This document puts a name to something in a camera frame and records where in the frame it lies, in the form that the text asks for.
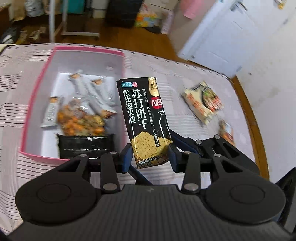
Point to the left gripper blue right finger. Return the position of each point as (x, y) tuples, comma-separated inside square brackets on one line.
[(175, 158)]

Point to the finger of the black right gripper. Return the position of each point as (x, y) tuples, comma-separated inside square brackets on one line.
[(185, 144)]

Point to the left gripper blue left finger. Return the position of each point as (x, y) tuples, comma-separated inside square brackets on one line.
[(125, 158)]

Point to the black soda cracker pack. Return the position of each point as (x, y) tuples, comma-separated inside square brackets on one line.
[(145, 120)]

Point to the large mixed nuts bag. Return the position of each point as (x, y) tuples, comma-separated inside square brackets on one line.
[(75, 120)]

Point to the white snack bar packet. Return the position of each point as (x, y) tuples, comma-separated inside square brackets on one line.
[(50, 116), (82, 93), (101, 97)]

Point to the small mixed nuts bag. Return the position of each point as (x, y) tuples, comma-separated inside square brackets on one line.
[(226, 131)]

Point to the striped bed sheet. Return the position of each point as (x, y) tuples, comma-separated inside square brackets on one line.
[(21, 65)]

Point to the instant noodle packet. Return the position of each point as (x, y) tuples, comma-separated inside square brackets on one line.
[(202, 101)]

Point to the pink storage box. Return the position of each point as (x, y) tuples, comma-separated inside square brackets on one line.
[(41, 144)]

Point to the white door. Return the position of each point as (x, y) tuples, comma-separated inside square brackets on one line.
[(232, 31)]

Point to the pink paper bag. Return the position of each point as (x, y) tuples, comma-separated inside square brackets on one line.
[(190, 8)]

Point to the black suitcase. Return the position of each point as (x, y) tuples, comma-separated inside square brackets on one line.
[(122, 13)]

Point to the teal bag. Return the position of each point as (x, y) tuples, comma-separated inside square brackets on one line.
[(76, 6)]

